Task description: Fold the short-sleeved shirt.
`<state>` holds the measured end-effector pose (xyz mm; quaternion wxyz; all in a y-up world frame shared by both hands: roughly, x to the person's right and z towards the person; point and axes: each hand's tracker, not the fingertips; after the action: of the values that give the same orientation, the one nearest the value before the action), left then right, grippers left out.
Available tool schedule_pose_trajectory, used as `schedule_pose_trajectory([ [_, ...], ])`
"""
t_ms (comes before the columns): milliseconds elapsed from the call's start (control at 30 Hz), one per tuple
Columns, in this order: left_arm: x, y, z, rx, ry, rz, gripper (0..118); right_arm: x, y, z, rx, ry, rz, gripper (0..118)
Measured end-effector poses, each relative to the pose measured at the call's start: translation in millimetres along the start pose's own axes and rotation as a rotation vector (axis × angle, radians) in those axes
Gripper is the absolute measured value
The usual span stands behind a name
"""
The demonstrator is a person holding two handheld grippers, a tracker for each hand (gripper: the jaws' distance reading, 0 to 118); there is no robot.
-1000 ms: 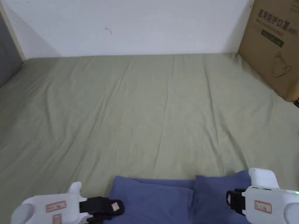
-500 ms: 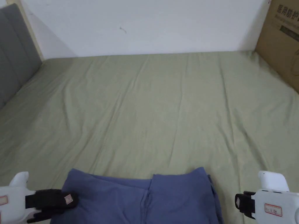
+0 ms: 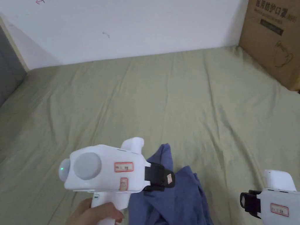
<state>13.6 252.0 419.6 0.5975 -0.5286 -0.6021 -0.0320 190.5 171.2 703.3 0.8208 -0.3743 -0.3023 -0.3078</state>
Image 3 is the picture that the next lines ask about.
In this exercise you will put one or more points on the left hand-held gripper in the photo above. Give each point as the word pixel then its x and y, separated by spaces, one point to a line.
pixel 105 168

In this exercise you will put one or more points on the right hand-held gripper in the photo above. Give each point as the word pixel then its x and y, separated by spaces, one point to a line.
pixel 281 206

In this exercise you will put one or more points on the dark blue shirt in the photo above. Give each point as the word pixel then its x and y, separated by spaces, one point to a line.
pixel 182 204

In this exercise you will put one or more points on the person's left hand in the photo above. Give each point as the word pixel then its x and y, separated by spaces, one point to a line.
pixel 89 214

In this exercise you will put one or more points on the bed with pale green sheet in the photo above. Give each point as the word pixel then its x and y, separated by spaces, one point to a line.
pixel 140 98

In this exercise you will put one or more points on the brown cardboard carton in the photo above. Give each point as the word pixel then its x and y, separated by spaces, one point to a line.
pixel 271 35

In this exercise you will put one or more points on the grey padded headboard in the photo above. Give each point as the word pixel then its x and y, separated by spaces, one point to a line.
pixel 9 65

